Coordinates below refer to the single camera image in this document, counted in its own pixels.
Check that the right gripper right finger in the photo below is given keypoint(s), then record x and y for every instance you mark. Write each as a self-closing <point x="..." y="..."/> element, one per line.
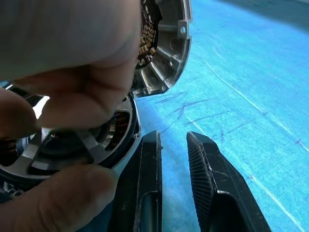
<point x="217" y="188"/>

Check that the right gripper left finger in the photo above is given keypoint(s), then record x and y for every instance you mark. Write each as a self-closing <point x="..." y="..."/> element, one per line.
<point x="147" y="181"/>

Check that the motor housing with copper windings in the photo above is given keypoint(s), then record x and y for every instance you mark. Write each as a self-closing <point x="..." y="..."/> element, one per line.
<point x="123" y="123"/>

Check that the silver spoked motor rotor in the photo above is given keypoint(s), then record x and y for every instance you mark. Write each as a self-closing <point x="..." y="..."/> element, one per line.
<point x="91" y="145"/>

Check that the finned motor cover with circuit board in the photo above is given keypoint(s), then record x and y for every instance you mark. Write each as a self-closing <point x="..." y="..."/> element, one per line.
<point x="173" y="48"/>

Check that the person's bare hand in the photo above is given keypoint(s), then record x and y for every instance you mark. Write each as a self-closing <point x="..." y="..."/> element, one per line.
<point x="72" y="84"/>

